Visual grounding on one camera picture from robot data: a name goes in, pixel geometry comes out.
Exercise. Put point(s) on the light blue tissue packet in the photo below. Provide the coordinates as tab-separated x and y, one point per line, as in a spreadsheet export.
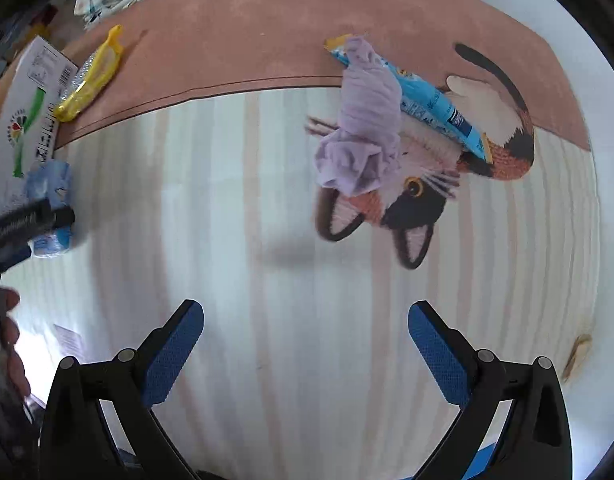
49	180

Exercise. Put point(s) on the lavender ribbed cloth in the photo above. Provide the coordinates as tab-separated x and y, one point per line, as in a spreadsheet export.
367	105

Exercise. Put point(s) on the blue snack packet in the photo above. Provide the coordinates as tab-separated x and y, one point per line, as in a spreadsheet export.
432	105

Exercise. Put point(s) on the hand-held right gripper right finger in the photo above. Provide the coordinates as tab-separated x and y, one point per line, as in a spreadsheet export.
439	360

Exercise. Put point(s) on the person's left hand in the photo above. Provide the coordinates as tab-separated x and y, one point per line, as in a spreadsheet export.
14	365

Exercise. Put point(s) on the white cardboard box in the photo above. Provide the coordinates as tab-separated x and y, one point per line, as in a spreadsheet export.
17	95

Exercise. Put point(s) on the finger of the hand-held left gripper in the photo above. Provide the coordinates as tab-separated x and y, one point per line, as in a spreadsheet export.
16	257
32	220

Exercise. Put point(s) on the yellow packaged sponge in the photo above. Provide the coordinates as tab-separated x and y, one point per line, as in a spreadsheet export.
94	72

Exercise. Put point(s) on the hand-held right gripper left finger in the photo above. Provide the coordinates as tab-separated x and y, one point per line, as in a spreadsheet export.
169	360

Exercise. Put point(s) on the white paper label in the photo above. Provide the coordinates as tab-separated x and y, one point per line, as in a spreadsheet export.
68	340

